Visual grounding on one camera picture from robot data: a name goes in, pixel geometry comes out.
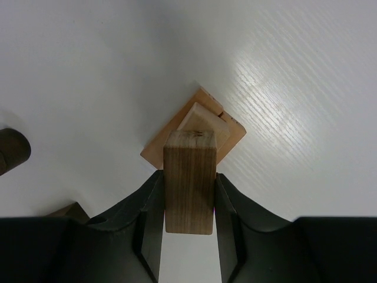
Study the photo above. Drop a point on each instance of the dark wood arch block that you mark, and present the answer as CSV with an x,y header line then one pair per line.
x,y
74,211

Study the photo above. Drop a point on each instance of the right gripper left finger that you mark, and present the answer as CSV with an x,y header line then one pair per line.
x,y
122,244

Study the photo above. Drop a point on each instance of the dark wood quarter-round block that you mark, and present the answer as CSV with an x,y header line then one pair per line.
x,y
15,149

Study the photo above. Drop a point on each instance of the light wood cube block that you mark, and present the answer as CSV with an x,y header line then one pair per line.
x,y
201,119

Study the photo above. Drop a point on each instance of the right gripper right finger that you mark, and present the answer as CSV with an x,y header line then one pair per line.
x,y
255,245

